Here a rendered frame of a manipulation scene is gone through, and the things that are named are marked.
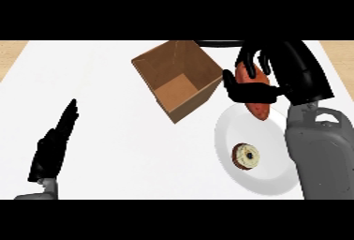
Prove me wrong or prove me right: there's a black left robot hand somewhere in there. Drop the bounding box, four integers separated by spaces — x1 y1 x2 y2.
27 98 80 184

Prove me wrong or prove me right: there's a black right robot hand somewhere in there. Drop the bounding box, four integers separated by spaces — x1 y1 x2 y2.
222 40 337 107

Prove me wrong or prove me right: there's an orange sweet potato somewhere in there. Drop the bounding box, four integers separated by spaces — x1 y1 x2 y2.
233 60 272 122

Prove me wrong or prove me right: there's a brown cardboard box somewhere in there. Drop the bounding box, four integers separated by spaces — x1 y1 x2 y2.
130 40 226 125

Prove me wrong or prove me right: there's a white round plate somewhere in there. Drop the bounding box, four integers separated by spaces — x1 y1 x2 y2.
213 103 303 197

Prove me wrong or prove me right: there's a black curved object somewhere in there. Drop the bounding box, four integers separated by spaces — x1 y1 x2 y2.
192 40 247 49

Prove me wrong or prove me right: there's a white frosted donut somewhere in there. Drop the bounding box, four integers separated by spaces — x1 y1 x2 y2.
232 142 261 172

